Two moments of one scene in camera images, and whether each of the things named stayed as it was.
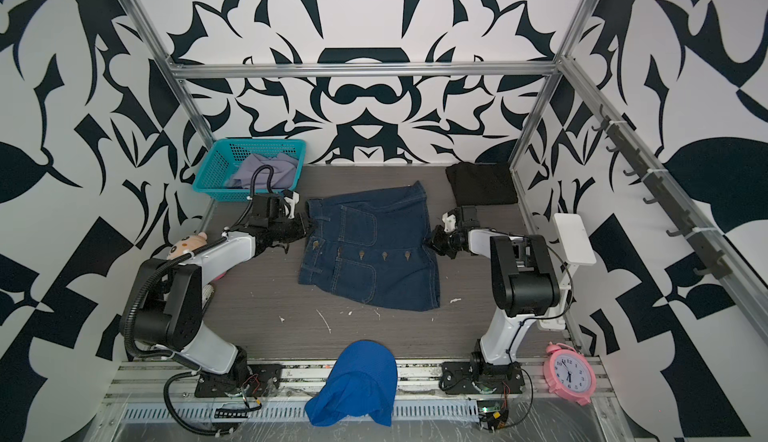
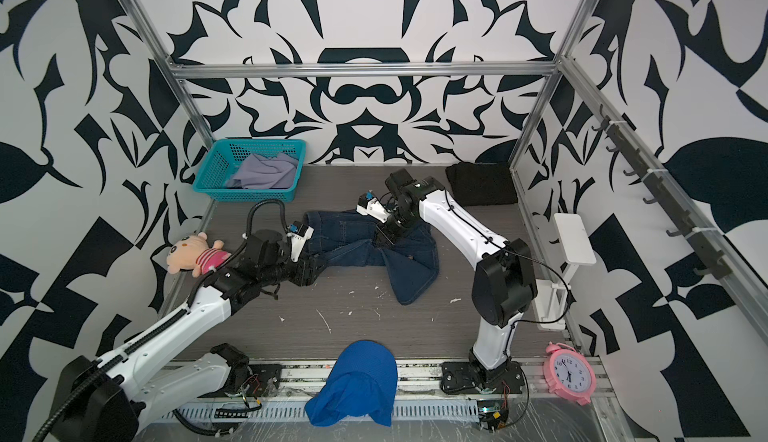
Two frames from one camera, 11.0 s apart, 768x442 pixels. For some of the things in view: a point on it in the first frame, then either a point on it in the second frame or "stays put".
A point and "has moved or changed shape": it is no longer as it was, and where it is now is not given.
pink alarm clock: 569,374 stays put
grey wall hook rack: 704,240 stays put
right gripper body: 454,239 to 398,221
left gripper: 303,229 to 305,269
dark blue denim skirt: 373,247 has moved or changed shape
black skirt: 482,184 stays put
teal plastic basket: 236,170 stays put
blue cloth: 362,381 stays put
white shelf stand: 577,249 stays put
